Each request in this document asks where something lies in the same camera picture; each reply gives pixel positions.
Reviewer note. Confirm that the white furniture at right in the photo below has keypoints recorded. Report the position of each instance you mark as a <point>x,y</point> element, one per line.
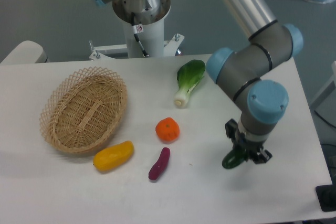
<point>324,91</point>

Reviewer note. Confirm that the yellow mango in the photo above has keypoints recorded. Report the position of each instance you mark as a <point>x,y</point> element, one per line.
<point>113,157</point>

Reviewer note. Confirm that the woven wicker basket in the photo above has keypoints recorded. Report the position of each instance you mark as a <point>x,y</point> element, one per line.
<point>84,111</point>

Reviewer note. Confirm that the green cucumber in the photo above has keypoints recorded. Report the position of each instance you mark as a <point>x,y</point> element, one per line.
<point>234,158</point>

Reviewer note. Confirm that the purple sweet potato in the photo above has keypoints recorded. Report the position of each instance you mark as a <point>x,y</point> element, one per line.
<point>161,164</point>

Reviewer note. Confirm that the orange tangerine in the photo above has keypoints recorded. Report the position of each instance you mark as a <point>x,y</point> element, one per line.
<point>167,130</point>

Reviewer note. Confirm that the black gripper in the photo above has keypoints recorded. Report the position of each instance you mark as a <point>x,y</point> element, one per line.
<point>252,143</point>

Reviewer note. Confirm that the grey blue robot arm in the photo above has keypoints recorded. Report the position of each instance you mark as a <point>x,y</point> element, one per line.
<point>239,74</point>

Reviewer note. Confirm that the white chair back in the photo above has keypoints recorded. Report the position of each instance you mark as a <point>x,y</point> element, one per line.
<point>27,52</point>

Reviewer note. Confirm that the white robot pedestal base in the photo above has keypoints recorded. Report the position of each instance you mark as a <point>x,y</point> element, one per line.
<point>143,29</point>

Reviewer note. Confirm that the black device at edge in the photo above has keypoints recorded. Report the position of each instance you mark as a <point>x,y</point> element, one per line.
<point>326,197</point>

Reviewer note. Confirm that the green white bok choy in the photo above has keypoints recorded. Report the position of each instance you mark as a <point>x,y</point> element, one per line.
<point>188,77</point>

